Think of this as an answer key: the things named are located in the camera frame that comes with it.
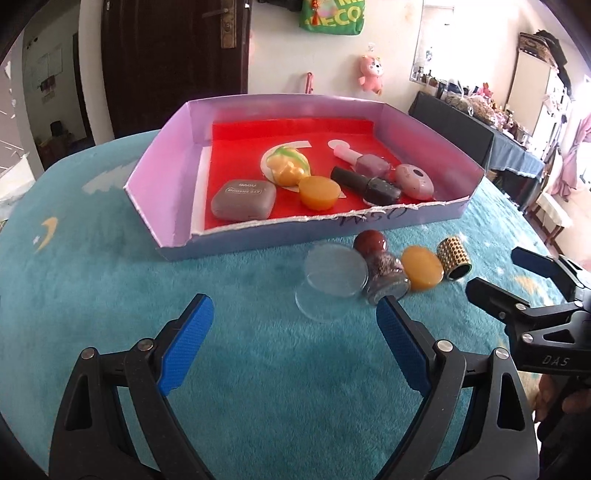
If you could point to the dark wooden door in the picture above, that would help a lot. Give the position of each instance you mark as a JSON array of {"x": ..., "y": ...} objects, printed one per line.
[{"x": 171, "y": 60}]

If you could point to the white stool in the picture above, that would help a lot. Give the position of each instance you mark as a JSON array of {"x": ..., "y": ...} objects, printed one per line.
[{"x": 554, "y": 214}]

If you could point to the clear plastic disc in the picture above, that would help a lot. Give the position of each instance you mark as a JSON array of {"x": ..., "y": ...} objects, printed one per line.
[
  {"x": 334, "y": 270},
  {"x": 323, "y": 309}
]

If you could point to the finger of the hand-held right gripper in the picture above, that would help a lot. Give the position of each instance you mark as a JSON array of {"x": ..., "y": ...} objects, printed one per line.
[
  {"x": 531, "y": 261},
  {"x": 498, "y": 295}
]

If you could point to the wall mirror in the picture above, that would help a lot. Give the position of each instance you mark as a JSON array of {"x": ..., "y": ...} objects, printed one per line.
[{"x": 436, "y": 46}]

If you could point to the orange round disc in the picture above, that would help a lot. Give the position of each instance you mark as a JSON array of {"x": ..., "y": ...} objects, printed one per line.
[
  {"x": 319, "y": 194},
  {"x": 422, "y": 270}
]

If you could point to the pink nail polish bottle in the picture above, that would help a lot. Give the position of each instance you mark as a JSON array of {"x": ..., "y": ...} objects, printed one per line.
[{"x": 371, "y": 165}]

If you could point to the teal fluffy blanket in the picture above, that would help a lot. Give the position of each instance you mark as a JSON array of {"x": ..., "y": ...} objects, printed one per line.
[{"x": 138, "y": 300}]

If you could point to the gold studded cylinder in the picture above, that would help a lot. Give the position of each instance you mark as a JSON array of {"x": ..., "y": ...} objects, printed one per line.
[{"x": 452, "y": 256}]

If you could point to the pink white toy camera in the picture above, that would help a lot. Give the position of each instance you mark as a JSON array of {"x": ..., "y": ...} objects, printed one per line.
[{"x": 413, "y": 182}]

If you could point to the pink plush toy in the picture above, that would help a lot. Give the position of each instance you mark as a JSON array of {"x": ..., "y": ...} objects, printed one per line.
[{"x": 371, "y": 74}]

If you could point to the black nail polish bottle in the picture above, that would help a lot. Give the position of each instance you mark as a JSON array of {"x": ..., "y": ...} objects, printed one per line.
[{"x": 378, "y": 191}]

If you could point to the green bag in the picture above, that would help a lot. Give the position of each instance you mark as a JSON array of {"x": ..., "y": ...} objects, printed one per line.
[{"x": 330, "y": 18}]

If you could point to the person's right hand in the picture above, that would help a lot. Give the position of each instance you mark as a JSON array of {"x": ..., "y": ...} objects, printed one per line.
[{"x": 549, "y": 397}]

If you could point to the yellow green toy figure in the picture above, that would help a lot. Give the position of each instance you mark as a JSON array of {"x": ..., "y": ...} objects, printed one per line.
[{"x": 286, "y": 170}]

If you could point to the glitter bottle with red cap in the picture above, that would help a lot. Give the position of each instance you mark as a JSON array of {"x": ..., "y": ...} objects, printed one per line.
[{"x": 383, "y": 277}]

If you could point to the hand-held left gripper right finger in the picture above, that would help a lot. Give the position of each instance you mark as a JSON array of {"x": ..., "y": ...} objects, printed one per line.
[{"x": 401, "y": 341}]

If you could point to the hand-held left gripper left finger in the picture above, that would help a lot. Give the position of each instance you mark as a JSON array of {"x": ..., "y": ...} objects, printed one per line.
[{"x": 189, "y": 341}]

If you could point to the grey earbud case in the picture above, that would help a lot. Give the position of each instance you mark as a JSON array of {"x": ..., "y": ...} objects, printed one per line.
[{"x": 242, "y": 198}]

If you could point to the red-bottomed cardboard box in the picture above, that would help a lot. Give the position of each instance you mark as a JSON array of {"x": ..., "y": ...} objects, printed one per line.
[{"x": 171, "y": 152}]

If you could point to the white cabinet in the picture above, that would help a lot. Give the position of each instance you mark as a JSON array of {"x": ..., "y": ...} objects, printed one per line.
[{"x": 531, "y": 87}]

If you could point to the white wall board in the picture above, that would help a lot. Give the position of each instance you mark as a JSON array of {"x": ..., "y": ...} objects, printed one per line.
[{"x": 48, "y": 67}]

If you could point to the pink hanging clothing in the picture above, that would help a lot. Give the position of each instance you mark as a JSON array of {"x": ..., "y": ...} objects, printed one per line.
[{"x": 575, "y": 157}]

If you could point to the dark table with blue cloth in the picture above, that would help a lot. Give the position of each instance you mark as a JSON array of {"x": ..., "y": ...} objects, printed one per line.
[{"x": 466, "y": 134}]

